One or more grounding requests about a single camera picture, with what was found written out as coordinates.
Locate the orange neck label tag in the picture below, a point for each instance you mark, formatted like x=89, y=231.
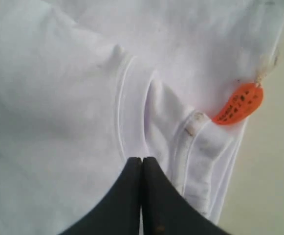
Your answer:
x=242, y=103

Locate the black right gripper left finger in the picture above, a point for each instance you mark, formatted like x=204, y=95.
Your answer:
x=118, y=213

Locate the white t-shirt red lettering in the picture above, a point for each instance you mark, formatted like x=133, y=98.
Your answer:
x=86, y=84

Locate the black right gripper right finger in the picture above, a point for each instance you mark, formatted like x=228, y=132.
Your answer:
x=164, y=210

